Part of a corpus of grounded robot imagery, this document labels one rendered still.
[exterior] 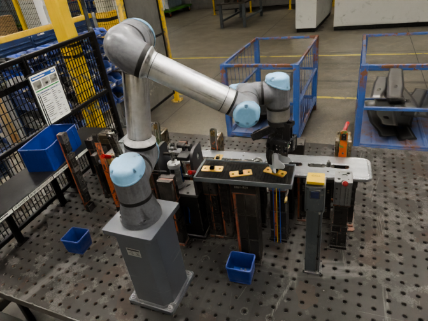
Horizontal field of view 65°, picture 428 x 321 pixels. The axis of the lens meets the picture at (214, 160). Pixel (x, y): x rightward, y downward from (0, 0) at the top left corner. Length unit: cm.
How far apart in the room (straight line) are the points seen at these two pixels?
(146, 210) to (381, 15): 855
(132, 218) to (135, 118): 34
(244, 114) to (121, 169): 44
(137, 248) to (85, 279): 52
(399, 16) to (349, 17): 106
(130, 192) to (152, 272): 33
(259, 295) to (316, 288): 23
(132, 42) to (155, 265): 76
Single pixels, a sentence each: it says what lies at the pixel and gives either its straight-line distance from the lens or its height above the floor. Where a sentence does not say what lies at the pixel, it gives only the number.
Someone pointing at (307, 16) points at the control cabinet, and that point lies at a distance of 936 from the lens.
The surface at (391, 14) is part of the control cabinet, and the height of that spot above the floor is 30.
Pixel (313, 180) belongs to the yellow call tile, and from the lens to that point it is 123.
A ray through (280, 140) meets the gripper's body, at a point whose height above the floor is 132.
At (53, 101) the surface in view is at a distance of 221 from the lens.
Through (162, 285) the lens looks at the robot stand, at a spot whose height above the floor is 84.
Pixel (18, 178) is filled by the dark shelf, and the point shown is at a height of 103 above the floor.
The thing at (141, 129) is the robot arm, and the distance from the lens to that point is 119.
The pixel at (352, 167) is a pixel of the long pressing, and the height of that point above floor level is 100.
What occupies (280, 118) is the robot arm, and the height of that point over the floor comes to 140.
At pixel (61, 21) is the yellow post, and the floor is 165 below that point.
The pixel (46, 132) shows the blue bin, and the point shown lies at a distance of 214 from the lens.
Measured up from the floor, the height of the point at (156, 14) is 130.
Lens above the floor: 186
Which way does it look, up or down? 31 degrees down
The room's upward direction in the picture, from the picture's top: 8 degrees counter-clockwise
